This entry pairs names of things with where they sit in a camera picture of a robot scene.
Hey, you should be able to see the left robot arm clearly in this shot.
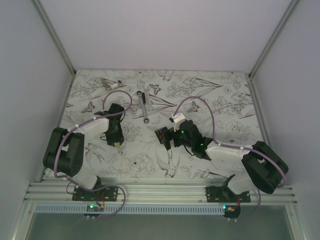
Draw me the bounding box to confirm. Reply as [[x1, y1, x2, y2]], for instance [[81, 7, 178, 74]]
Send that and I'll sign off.
[[43, 103, 125, 201]]

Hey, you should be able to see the silver ratchet wrench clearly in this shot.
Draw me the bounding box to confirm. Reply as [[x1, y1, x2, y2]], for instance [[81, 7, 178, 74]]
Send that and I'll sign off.
[[136, 90, 150, 124]]

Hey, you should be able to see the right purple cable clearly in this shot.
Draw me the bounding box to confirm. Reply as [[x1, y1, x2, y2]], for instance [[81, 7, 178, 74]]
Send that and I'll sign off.
[[174, 96, 287, 222]]

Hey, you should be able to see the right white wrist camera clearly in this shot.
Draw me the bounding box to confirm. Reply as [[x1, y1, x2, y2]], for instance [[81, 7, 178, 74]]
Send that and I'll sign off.
[[169, 113, 186, 132]]

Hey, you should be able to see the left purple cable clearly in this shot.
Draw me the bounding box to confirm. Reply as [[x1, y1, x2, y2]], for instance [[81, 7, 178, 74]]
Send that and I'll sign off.
[[53, 90, 133, 220]]

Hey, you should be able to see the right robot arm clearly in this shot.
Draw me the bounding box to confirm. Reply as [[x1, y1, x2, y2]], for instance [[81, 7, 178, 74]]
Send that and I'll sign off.
[[155, 120, 289, 203]]

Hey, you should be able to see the left controller board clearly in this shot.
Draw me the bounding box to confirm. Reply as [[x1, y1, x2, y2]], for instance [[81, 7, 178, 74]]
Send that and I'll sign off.
[[86, 203, 104, 213]]

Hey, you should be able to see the purple cable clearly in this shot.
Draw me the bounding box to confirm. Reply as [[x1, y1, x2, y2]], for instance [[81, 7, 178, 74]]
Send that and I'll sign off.
[[53, 90, 133, 220], [174, 96, 287, 222]]

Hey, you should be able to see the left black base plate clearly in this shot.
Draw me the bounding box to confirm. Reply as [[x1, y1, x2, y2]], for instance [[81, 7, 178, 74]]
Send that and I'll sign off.
[[71, 186, 119, 202]]

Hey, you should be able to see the white slotted cable duct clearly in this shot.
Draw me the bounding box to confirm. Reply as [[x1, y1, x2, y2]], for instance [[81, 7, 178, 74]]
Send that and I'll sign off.
[[35, 203, 224, 216]]

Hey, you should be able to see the floral patterned mat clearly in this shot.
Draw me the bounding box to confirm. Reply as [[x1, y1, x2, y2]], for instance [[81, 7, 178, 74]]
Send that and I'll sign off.
[[60, 70, 263, 179]]

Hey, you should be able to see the controller board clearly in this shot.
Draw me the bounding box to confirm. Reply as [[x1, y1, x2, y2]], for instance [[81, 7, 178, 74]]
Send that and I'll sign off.
[[86, 203, 104, 213], [223, 205, 241, 219]]

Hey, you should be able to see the black fuse box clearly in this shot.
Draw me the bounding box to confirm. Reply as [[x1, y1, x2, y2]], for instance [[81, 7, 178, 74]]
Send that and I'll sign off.
[[154, 127, 163, 145]]

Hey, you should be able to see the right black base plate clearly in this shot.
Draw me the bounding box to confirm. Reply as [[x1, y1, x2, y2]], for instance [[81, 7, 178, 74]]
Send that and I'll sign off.
[[205, 185, 251, 203]]

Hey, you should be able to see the right controller board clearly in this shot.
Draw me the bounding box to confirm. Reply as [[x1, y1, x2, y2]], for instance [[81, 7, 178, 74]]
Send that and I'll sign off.
[[223, 205, 241, 219]]

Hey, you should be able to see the aluminium rail frame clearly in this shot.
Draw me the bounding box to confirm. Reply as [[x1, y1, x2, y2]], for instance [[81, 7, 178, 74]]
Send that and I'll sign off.
[[24, 177, 298, 206]]

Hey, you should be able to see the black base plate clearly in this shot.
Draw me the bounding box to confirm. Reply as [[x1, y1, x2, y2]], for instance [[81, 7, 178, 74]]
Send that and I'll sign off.
[[205, 185, 251, 203], [71, 186, 119, 202]]

